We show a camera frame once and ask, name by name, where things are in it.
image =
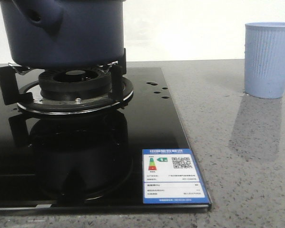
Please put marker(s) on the light blue ribbed cup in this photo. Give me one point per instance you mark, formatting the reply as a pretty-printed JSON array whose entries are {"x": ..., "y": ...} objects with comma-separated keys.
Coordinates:
[{"x": 265, "y": 59}]

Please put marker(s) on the black metal pot support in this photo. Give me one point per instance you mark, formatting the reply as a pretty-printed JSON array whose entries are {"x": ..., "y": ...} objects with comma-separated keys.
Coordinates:
[{"x": 29, "y": 98}]

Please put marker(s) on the dark blue cooking pot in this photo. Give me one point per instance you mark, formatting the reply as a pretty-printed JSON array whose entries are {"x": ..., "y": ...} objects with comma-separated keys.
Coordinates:
[{"x": 54, "y": 34}]

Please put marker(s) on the blue energy label sticker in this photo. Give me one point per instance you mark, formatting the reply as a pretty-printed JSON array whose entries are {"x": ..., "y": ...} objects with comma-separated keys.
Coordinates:
[{"x": 171, "y": 176}]

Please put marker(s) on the black gas burner head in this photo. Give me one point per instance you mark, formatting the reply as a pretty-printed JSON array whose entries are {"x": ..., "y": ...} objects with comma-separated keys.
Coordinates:
[{"x": 67, "y": 85}]

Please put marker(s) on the black glass gas stove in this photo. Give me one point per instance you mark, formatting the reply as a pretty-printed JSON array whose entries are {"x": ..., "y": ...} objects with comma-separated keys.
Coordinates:
[{"x": 88, "y": 162}]

